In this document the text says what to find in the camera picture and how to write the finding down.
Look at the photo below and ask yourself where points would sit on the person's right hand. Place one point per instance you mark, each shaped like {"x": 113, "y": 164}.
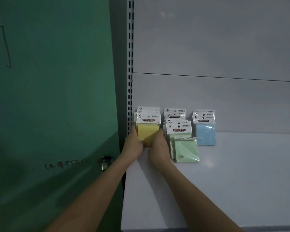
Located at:
{"x": 160, "y": 152}

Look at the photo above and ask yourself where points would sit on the person's left hand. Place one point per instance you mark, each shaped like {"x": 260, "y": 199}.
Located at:
{"x": 131, "y": 146}

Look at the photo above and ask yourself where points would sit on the person's right fingers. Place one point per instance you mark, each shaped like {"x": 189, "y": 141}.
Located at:
{"x": 159, "y": 138}

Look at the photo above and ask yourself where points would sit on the person's left fingers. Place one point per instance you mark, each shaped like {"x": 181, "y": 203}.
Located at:
{"x": 134, "y": 135}

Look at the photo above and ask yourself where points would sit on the yellow sticky note packet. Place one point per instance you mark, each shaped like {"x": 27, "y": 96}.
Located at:
{"x": 148, "y": 108}
{"x": 141, "y": 115}
{"x": 148, "y": 111}
{"x": 146, "y": 131}

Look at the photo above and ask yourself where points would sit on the person's left forearm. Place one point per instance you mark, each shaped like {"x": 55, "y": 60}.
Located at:
{"x": 91, "y": 193}

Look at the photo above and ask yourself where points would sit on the person's right forearm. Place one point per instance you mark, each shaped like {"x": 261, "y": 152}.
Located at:
{"x": 195, "y": 193}

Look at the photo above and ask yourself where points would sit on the pile of green sticky notes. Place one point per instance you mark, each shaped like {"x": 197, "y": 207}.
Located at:
{"x": 185, "y": 148}

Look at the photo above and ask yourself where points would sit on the silver door knob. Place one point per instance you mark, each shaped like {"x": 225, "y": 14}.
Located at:
{"x": 105, "y": 162}

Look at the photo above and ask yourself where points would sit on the blue sticky note packet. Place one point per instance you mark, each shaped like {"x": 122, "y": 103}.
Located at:
{"x": 204, "y": 115}
{"x": 206, "y": 135}
{"x": 204, "y": 111}

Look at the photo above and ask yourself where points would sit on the white perforated shelf upright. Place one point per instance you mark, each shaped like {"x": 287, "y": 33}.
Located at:
{"x": 129, "y": 57}

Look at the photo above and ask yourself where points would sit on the white metal shelf board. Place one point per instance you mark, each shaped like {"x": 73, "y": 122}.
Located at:
{"x": 232, "y": 186}

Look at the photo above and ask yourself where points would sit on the white shelf back panel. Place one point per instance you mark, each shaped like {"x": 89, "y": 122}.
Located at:
{"x": 215, "y": 33}
{"x": 244, "y": 106}

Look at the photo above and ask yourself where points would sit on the green door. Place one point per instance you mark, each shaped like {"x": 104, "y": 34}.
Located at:
{"x": 53, "y": 94}

